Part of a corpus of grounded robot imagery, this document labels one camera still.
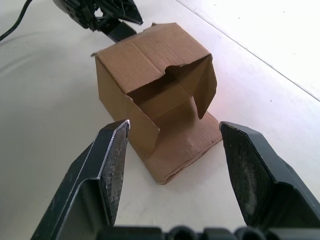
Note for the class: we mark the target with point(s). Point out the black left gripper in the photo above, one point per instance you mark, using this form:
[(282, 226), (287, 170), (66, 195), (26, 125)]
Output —
[(77, 11)]

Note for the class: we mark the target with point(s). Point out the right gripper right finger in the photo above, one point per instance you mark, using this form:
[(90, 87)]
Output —
[(265, 180)]

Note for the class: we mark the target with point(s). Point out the small brown cardboard box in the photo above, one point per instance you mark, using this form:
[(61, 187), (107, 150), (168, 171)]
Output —
[(130, 65)]

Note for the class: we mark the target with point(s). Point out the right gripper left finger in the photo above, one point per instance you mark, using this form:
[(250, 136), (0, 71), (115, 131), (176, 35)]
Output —
[(82, 190)]

